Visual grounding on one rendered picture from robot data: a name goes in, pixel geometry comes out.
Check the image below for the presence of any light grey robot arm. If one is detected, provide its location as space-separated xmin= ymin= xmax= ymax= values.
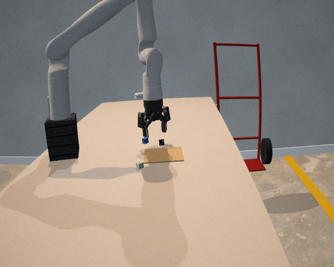
xmin=46 ymin=0 xmax=163 ymax=121

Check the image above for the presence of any tan flat mat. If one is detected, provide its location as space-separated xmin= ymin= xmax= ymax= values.
xmin=144 ymin=146 xmax=184 ymax=164

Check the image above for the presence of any white die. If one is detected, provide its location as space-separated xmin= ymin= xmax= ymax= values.
xmin=136 ymin=161 xmax=144 ymax=169

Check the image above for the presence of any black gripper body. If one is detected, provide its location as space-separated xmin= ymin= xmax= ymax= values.
xmin=144 ymin=99 xmax=163 ymax=122

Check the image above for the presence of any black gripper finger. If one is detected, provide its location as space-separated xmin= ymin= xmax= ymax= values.
xmin=158 ymin=106 xmax=170 ymax=132
xmin=137 ymin=112 xmax=156 ymax=138

